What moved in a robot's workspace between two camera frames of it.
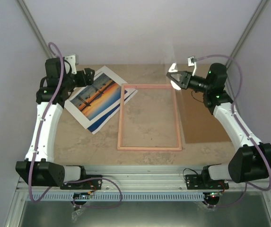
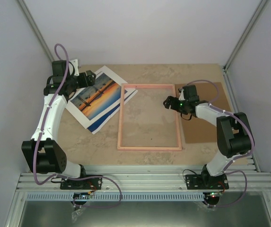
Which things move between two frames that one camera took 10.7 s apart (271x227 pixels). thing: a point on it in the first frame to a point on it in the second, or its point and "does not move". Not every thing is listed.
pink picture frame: x=149 y=85 does not move
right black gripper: x=185 y=79 to x=174 y=106
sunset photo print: x=96 y=97 does not move
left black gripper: x=90 y=79 does not move
